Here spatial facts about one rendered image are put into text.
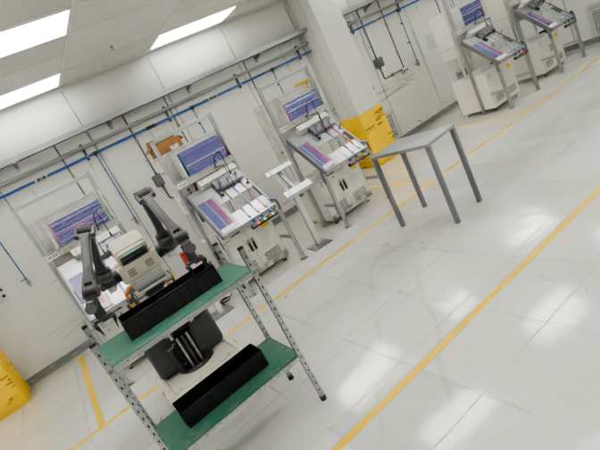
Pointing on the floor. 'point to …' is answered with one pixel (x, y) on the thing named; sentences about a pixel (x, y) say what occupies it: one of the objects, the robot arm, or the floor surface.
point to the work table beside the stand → (430, 162)
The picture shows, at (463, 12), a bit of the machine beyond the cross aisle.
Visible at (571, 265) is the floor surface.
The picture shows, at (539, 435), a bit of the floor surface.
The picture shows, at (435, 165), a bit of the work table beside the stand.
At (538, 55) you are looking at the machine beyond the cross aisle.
